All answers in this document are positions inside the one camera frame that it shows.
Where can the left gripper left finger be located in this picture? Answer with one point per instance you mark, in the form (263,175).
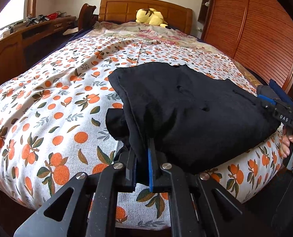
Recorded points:
(129,179)

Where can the right hand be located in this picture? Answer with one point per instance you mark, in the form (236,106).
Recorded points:
(291,148)

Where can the orange print bed sheet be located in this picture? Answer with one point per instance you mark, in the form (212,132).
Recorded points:
(52,117)

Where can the yellow plush toy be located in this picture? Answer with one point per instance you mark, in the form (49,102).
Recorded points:
(151,16)

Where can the wooden louvred wardrobe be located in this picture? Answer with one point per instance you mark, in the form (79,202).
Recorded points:
(258,34)

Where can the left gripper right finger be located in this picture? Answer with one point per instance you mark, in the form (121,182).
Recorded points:
(153,167)

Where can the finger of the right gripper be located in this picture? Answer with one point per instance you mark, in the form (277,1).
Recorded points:
(266,99)

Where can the folded grey garment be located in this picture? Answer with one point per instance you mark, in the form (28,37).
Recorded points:
(267,91)

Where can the wooden desk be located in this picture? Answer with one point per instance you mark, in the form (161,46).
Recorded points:
(12,60)

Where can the red item on desk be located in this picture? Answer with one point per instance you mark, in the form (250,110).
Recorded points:
(53,16)

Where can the folded blue garment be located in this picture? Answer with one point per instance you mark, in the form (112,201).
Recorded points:
(280,92)

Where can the floral pink blanket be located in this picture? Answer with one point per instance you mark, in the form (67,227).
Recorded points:
(147,32)

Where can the black coat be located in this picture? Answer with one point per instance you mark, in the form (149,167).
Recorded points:
(196,121)

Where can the wooden headboard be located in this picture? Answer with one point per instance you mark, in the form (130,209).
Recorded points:
(122,11)

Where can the wooden chair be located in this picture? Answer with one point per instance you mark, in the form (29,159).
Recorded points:
(86,18)

